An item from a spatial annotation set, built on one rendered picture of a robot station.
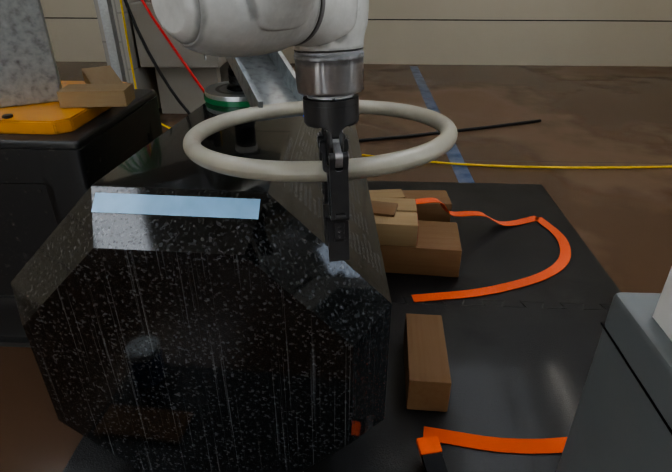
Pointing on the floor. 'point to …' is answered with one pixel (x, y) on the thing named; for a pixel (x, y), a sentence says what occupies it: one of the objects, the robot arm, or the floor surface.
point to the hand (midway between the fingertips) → (336, 232)
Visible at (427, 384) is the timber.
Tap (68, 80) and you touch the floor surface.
